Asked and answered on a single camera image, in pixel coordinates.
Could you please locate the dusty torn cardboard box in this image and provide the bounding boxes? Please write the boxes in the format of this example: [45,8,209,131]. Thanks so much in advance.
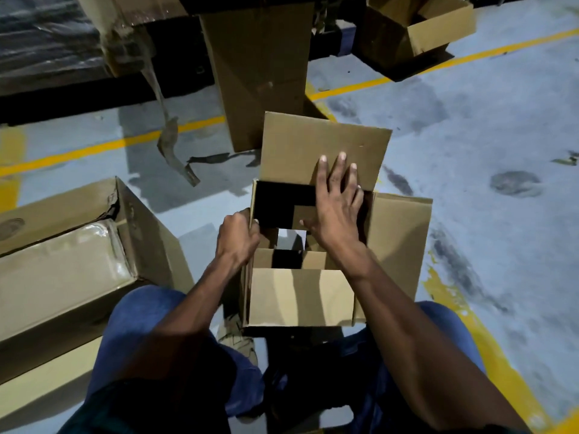
[0,177,195,294]

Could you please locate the person's left woven shoe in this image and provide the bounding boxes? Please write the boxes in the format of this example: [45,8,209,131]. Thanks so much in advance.
[217,313,259,366]

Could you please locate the person's right hand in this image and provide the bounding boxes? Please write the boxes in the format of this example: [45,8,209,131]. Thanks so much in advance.
[299,152,370,269]

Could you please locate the person's left forearm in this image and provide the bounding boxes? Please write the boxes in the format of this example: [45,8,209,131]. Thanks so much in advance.
[122,257,245,380]

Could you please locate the stacks of cartons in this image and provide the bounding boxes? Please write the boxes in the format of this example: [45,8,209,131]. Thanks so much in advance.
[0,0,109,95]

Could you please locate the person's right forearm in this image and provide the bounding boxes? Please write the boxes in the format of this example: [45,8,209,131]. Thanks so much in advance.
[343,253,530,432]

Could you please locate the small cardboard box hazard label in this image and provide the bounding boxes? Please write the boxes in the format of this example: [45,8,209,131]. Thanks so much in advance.
[242,112,434,329]

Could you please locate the person's left hand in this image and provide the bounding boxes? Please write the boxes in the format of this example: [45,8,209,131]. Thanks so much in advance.
[216,208,261,272]

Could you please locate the person's blue jeans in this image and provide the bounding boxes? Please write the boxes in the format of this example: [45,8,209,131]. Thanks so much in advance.
[86,284,487,434]

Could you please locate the upright brown cardboard sheet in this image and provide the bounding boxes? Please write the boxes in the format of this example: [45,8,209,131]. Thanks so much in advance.
[198,2,338,153]

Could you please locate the hanging brown tape strip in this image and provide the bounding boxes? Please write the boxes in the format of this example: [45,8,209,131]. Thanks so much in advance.
[140,40,201,187]

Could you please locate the small bluish block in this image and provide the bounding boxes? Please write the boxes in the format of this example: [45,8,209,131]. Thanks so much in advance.
[337,24,356,57]

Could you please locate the pile of brown cardboard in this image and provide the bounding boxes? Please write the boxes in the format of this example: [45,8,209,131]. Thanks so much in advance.
[74,0,189,77]

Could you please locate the brown cardboard box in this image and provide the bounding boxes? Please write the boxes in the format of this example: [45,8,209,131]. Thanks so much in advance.
[355,0,477,71]

